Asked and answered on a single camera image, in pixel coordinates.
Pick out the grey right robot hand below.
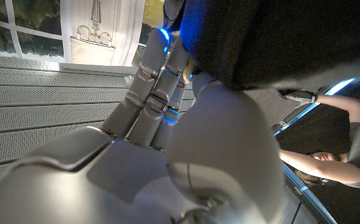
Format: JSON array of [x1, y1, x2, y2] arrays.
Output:
[[0, 27, 287, 224]]

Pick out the person forearm with black wristband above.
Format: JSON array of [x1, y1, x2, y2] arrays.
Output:
[[284, 89, 360, 124]]

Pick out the black backpack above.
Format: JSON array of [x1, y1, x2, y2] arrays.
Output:
[[163, 0, 360, 91]]

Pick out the bare person forearm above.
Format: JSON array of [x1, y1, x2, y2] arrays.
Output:
[[278, 148, 360, 185]]

